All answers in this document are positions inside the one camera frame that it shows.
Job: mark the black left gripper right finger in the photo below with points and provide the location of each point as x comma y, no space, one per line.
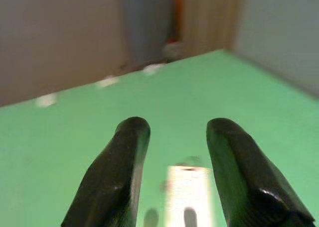
249,182

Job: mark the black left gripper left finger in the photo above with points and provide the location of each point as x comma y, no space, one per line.
112,174

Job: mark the white key tag card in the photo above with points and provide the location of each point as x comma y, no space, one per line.
179,187

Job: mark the light green cover sheet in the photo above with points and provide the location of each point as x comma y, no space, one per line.
74,125

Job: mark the white tape piece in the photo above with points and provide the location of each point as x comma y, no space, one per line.
107,82
153,68
45,100

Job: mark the red and white bottle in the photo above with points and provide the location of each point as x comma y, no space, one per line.
172,47

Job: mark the beige door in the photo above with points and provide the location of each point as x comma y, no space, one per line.
62,37

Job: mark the light wooden plank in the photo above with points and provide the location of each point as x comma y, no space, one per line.
211,20

